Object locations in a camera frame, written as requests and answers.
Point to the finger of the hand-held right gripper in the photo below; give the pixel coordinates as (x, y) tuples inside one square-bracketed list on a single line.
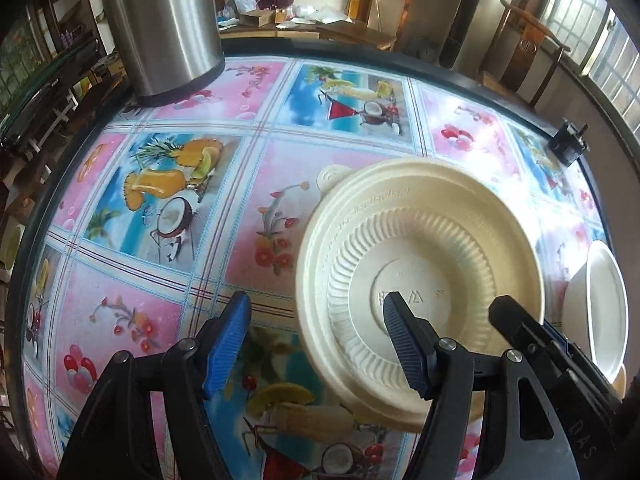
[(520, 325), (554, 331)]

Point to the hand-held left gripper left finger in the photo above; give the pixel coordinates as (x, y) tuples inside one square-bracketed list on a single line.
[(227, 345)]

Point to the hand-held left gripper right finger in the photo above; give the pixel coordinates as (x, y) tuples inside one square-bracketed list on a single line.
[(405, 350)]

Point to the white paper bowl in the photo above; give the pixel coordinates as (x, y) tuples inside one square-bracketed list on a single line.
[(607, 305)]

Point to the cream ribbed plastic bowl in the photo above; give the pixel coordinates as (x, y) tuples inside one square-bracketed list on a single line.
[(400, 417)]

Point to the cream disposable plate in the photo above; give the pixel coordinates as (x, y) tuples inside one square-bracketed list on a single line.
[(425, 220)]

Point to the printed fruit and flower tablecloth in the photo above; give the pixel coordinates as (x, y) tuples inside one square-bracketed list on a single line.
[(125, 310)]

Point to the small black cylinder device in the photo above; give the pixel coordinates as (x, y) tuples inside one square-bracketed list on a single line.
[(565, 145)]

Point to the wooden armchair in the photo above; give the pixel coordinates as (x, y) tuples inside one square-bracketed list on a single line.
[(525, 47)]

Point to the green top mahjong table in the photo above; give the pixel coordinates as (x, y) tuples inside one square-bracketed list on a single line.
[(45, 100)]

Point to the barred window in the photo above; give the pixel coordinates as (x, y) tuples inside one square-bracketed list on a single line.
[(600, 25)]

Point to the low wooden desk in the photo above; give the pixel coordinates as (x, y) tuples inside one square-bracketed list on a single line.
[(350, 35)]

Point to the standing tower air conditioner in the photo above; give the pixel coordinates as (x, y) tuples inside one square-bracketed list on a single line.
[(500, 5)]

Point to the stainless steel thermos jug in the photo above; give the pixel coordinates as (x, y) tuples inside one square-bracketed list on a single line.
[(160, 25)]

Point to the brown cardboard box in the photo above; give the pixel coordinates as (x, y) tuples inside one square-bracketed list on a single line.
[(257, 17)]

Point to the white plastic bag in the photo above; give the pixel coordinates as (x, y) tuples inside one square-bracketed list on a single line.
[(245, 0)]

